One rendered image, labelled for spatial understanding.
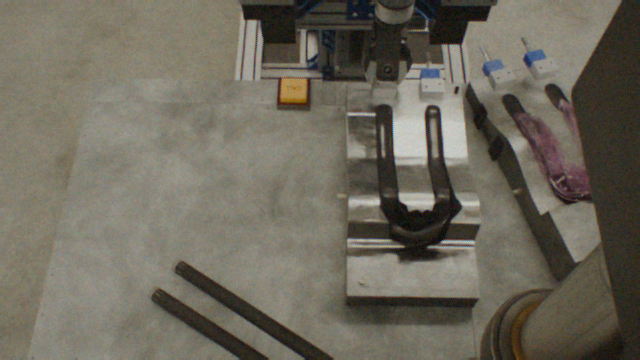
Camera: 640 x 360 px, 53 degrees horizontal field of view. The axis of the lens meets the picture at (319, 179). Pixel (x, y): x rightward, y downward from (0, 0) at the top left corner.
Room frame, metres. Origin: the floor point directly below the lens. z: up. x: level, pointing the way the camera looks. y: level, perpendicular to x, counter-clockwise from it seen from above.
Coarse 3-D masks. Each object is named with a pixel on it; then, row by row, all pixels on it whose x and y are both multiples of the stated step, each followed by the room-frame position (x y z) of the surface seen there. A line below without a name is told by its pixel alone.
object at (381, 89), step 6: (378, 84) 0.88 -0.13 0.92; (384, 84) 0.88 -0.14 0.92; (390, 84) 0.88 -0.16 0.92; (396, 84) 0.88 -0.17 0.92; (372, 90) 0.89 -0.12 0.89; (378, 90) 0.86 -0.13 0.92; (384, 90) 0.86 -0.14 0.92; (390, 90) 0.86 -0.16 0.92; (396, 90) 0.86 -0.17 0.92; (372, 96) 0.87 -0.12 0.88; (378, 96) 0.86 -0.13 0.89; (384, 96) 0.86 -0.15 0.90; (390, 96) 0.86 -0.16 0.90
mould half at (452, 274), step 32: (352, 96) 0.87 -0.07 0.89; (416, 96) 0.87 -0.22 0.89; (448, 96) 0.87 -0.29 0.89; (352, 128) 0.78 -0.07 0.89; (416, 128) 0.78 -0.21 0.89; (448, 128) 0.78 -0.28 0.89; (352, 160) 0.70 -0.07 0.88; (416, 160) 0.70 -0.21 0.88; (448, 160) 0.70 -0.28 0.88; (352, 192) 0.60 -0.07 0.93; (416, 192) 0.60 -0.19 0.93; (352, 224) 0.53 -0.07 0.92; (384, 224) 0.53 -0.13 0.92; (480, 224) 0.53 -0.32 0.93; (352, 256) 0.49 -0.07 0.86; (384, 256) 0.49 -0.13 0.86; (416, 256) 0.49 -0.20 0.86; (448, 256) 0.49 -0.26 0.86; (352, 288) 0.42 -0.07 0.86; (384, 288) 0.42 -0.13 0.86; (416, 288) 0.42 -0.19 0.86; (448, 288) 0.42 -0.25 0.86
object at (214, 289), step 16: (176, 272) 0.47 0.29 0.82; (192, 272) 0.47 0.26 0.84; (208, 288) 0.43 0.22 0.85; (224, 288) 0.43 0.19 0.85; (224, 304) 0.39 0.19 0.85; (240, 304) 0.39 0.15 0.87; (256, 320) 0.35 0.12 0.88; (272, 320) 0.35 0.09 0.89; (272, 336) 0.32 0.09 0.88; (288, 336) 0.32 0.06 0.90; (304, 352) 0.29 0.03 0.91
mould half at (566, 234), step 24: (528, 72) 0.96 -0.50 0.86; (576, 72) 0.96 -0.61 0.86; (480, 96) 0.89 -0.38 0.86; (528, 96) 0.89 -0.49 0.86; (504, 120) 0.82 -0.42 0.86; (552, 120) 0.81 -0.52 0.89; (504, 144) 0.75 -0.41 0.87; (528, 144) 0.73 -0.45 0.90; (576, 144) 0.74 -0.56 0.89; (504, 168) 0.72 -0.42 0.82; (528, 168) 0.68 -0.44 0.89; (528, 192) 0.63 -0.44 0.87; (552, 192) 0.63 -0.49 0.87; (528, 216) 0.60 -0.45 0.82; (552, 216) 0.56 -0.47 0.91; (576, 216) 0.56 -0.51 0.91; (552, 240) 0.52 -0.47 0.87; (576, 240) 0.50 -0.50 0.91; (600, 240) 0.50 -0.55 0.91; (552, 264) 0.49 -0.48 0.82; (576, 264) 0.46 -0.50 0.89
